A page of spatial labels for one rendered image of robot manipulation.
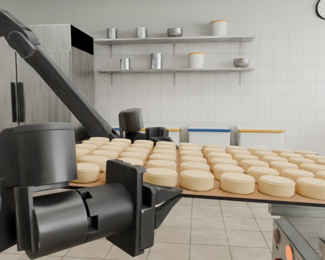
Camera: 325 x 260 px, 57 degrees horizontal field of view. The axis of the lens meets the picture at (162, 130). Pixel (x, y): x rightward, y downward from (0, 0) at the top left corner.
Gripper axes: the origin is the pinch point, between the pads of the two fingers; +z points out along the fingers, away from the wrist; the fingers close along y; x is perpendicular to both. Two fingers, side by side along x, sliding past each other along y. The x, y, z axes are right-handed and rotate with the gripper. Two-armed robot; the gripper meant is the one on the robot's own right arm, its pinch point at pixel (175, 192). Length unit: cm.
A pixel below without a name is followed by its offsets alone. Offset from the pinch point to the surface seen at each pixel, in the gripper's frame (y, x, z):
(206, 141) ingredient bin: -34, 215, 266
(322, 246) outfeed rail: -8.5, -12.8, 19.0
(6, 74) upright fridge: 42, 386, 79
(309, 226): -14.0, -2.8, 39.8
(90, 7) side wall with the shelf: 151, 390, 196
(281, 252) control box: -19.2, 0.0, 33.3
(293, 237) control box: -14.3, -2.8, 32.1
